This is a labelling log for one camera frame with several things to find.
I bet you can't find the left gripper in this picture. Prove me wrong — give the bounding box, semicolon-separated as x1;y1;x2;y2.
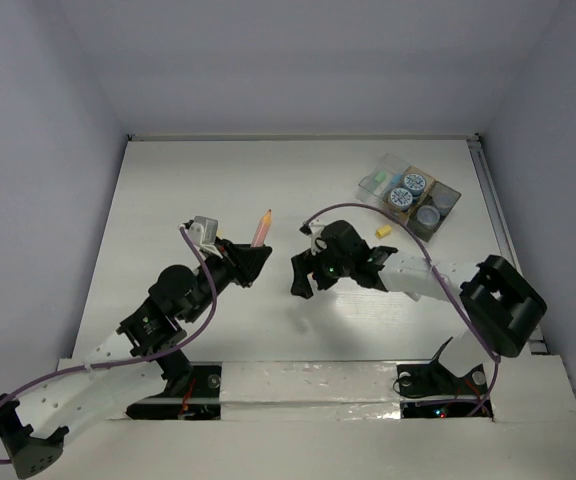
184;236;271;323

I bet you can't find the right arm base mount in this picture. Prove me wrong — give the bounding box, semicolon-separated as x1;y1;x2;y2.
392;334;494;419

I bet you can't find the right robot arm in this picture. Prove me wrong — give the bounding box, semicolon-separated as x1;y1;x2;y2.
291;220;547;392

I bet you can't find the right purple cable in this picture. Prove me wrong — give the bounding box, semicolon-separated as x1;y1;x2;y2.
302;202;502;419

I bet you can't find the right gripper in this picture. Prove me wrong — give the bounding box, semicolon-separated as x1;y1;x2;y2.
290;241;354;298

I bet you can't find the pink orange highlighter marker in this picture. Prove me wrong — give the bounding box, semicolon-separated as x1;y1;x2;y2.
250;209;272;248

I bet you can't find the orange plastic container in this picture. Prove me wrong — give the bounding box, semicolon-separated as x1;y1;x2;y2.
384;166;437;223

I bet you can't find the yellow marker cap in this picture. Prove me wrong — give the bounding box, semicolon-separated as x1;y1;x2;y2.
375;225;392;239

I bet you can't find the clear plastic container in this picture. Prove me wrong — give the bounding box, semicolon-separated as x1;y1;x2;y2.
356;153;409;206

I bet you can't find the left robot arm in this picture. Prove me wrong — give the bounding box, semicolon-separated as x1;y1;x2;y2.
0;239;272;479

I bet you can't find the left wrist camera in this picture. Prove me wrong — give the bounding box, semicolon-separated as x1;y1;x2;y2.
179;216;219;250

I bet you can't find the purple cable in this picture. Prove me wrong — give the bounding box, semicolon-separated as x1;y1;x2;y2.
302;202;502;419
0;227;218;464

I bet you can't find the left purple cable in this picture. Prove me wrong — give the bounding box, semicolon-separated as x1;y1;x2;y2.
0;227;218;464

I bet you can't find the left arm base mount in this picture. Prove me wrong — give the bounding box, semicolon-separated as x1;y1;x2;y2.
125;362;223;421

